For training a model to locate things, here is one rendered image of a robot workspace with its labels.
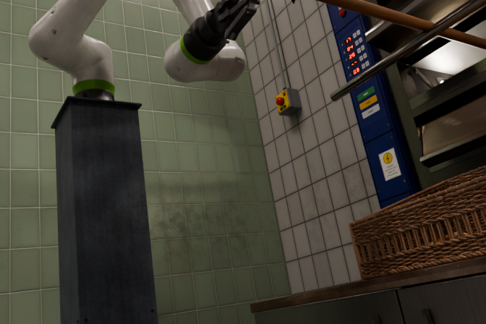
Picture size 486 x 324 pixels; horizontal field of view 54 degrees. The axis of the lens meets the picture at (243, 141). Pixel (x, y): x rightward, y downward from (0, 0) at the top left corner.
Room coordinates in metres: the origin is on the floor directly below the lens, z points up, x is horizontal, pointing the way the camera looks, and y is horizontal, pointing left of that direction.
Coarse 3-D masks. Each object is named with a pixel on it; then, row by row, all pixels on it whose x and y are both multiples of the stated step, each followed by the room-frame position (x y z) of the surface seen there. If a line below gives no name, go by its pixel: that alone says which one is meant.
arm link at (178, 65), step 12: (168, 48) 1.05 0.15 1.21; (180, 48) 1.00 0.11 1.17; (168, 60) 1.04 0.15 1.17; (180, 60) 1.02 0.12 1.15; (192, 60) 1.01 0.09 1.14; (216, 60) 1.08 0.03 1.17; (168, 72) 1.07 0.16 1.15; (180, 72) 1.05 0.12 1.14; (192, 72) 1.05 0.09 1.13; (204, 72) 1.08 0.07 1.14; (216, 72) 1.10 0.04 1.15
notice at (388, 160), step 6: (390, 150) 1.69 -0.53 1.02; (384, 156) 1.72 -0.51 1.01; (390, 156) 1.70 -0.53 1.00; (384, 162) 1.72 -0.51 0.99; (390, 162) 1.70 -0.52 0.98; (396, 162) 1.68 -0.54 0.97; (384, 168) 1.73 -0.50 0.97; (390, 168) 1.71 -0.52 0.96; (396, 168) 1.69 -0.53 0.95; (384, 174) 1.74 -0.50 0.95; (390, 174) 1.72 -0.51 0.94; (396, 174) 1.69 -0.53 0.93
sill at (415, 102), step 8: (480, 64) 1.38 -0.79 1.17; (464, 72) 1.43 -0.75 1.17; (472, 72) 1.41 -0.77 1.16; (480, 72) 1.39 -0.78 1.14; (448, 80) 1.48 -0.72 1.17; (456, 80) 1.46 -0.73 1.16; (464, 80) 1.43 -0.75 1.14; (432, 88) 1.53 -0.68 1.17; (440, 88) 1.51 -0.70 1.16; (448, 88) 1.48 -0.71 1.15; (416, 96) 1.59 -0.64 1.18; (424, 96) 1.56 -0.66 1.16; (432, 96) 1.54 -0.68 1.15; (416, 104) 1.59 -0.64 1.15
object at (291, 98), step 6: (288, 90) 2.03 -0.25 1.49; (294, 90) 2.05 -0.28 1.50; (276, 96) 2.09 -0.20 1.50; (282, 96) 2.06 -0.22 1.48; (288, 96) 2.03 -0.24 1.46; (294, 96) 2.05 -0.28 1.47; (288, 102) 2.03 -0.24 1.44; (294, 102) 2.04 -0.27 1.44; (300, 102) 2.07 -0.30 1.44; (282, 108) 2.07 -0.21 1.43; (288, 108) 2.05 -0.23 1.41; (294, 108) 2.06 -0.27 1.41; (282, 114) 2.11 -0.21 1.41; (288, 114) 2.12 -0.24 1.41
